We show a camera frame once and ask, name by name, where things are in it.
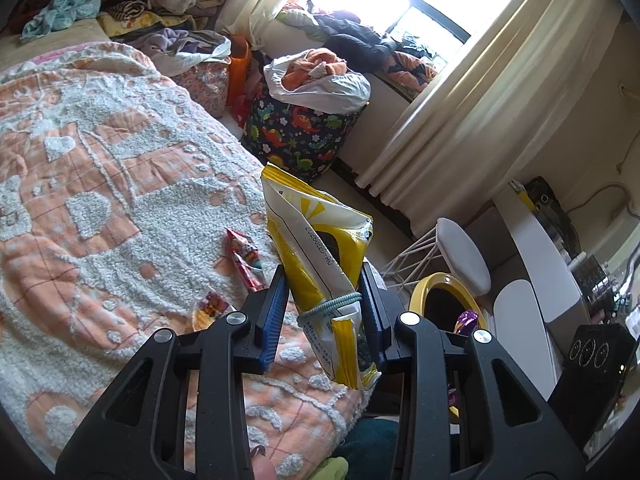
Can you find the red yellow candy wrapper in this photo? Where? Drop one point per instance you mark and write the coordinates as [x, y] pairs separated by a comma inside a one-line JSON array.
[[210, 312]]

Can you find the white yellow snack bag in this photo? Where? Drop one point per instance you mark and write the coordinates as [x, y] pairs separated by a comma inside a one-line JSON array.
[[310, 240]]

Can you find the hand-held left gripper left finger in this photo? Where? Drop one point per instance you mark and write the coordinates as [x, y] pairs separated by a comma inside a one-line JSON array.
[[272, 320]]

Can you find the black bag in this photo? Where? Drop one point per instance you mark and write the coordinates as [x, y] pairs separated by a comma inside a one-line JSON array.
[[550, 210]]

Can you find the green fleece clothing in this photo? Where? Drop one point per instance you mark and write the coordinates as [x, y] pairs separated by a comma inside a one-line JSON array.
[[339, 470]]

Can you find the dinosaur print fabric basket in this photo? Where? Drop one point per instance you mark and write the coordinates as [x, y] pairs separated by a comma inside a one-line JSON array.
[[300, 135]]

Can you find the red snack wrapper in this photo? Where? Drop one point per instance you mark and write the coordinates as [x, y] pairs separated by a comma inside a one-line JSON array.
[[245, 260]]

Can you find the purple snack wrapper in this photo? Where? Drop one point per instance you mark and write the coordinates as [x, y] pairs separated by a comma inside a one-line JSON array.
[[467, 321]]

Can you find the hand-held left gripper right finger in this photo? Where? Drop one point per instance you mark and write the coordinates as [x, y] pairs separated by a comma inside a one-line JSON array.
[[372, 310]]

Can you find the dark teal cloth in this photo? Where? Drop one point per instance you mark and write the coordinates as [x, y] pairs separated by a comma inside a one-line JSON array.
[[372, 450]]

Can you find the orange white chenille blanket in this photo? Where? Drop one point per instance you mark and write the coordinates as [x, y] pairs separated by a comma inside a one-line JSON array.
[[125, 160]]

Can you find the floral fabric storage box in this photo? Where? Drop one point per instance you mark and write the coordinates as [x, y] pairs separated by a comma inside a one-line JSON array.
[[205, 85]]

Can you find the white desk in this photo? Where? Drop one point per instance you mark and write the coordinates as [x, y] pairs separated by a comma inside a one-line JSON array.
[[530, 250]]

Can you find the white chair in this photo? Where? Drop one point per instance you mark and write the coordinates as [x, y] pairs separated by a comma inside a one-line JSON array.
[[522, 330]]

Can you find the yellow box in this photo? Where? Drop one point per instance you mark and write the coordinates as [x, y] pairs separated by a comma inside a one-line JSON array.
[[521, 194]]

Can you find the orange towel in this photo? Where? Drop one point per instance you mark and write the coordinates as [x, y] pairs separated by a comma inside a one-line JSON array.
[[312, 67]]

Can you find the lavender garment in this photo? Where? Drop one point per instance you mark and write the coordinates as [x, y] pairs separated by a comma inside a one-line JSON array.
[[165, 42]]

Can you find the white plastic laundry bag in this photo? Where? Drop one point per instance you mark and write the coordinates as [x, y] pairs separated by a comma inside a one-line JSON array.
[[330, 92]]

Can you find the heap of jackets and bedding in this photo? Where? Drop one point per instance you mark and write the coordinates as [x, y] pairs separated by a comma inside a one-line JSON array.
[[360, 40]]

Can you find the dark desk clutter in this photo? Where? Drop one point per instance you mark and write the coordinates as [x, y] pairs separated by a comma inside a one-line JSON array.
[[605, 285]]

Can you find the light blue garment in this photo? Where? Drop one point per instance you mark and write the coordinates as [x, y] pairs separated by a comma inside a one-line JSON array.
[[65, 15]]

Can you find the orange plastic container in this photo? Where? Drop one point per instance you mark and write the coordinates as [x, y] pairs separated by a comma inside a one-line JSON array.
[[239, 70]]

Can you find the yellow rimmed waste bin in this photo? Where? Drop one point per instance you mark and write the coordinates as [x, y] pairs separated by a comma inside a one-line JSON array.
[[425, 290]]

